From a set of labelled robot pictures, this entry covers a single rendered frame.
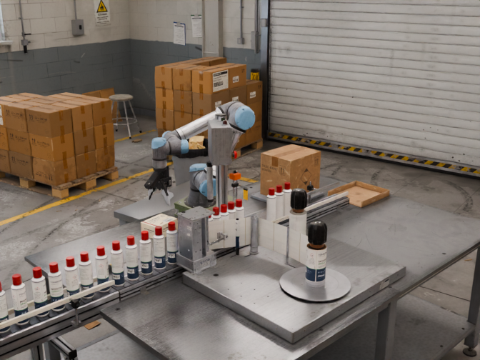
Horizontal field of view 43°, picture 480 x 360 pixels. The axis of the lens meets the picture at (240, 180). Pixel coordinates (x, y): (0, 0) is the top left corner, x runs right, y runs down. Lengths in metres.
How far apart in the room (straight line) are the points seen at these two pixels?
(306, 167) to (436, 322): 1.20
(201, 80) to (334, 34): 1.78
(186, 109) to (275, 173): 3.49
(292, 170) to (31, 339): 1.83
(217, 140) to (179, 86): 4.18
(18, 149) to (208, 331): 4.57
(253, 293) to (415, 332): 1.36
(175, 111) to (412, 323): 4.29
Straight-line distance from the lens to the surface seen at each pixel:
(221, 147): 2.91
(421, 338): 3.66
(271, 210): 3.23
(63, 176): 6.36
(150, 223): 3.27
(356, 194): 3.92
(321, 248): 2.59
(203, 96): 6.85
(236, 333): 2.44
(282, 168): 3.63
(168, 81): 7.15
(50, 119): 6.16
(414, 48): 7.17
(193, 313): 2.57
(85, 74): 9.34
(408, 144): 7.37
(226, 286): 2.66
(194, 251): 2.73
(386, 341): 2.94
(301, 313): 2.48
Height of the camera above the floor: 2.17
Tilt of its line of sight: 19 degrees down
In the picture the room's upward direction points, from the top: straight up
